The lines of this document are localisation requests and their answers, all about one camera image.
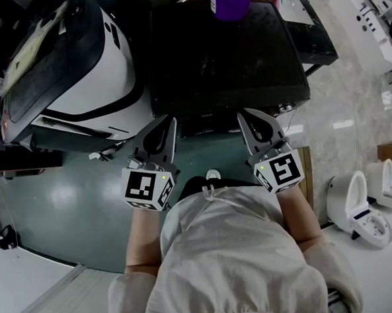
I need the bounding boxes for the black microwave oven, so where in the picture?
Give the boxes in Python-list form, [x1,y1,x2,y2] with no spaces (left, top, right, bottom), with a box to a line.
[143,0,314,141]

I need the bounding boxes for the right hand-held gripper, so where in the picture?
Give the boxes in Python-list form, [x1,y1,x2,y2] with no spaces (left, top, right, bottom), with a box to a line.
[236,105,306,197]

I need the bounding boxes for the wooden board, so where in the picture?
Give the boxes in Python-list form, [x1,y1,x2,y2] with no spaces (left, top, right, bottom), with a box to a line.
[296,145,315,210]

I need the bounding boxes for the person's right forearm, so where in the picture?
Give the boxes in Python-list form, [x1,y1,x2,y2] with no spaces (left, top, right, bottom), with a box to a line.
[275,183,323,246]

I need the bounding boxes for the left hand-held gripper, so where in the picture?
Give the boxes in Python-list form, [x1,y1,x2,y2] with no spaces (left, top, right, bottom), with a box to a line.
[116,116,184,214]

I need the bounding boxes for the person's white shirt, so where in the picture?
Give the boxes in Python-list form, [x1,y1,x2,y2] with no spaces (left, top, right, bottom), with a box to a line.
[102,177,364,313]

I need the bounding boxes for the white bathroom cabinet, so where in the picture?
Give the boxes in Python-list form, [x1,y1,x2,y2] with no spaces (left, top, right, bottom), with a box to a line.
[327,0,392,79]

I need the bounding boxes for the white toilet with open lid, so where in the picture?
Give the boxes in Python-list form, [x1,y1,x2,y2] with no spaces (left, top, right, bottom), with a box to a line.
[324,168,392,253]

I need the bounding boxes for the small black strap device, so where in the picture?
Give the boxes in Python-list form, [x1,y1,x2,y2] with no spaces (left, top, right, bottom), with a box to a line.
[0,225,21,251]

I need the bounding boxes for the person's left forearm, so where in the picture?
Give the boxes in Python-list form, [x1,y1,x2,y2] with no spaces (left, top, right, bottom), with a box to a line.
[121,205,173,277]

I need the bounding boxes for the purple plastic bucket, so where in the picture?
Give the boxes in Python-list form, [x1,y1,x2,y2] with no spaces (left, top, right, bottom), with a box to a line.
[207,0,257,22]

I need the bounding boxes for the person's black trousers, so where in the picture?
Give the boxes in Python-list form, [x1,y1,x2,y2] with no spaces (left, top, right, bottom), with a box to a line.
[176,171,262,201]

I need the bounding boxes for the white and black rounded appliance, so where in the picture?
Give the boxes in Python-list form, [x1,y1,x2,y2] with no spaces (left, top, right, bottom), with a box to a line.
[0,0,157,158]

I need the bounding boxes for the black appliance with white sheet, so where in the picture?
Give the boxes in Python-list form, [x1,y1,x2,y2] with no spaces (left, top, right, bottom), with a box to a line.
[270,0,340,71]

